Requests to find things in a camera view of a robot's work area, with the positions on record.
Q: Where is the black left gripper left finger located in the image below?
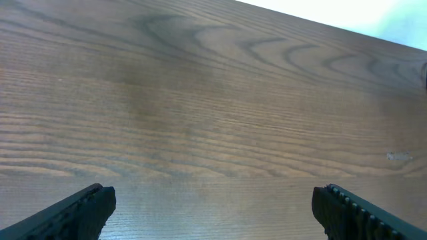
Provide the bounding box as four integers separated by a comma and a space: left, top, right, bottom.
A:
1, 183, 116, 240

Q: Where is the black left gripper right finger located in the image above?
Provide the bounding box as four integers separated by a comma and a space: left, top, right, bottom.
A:
312, 184, 426, 240

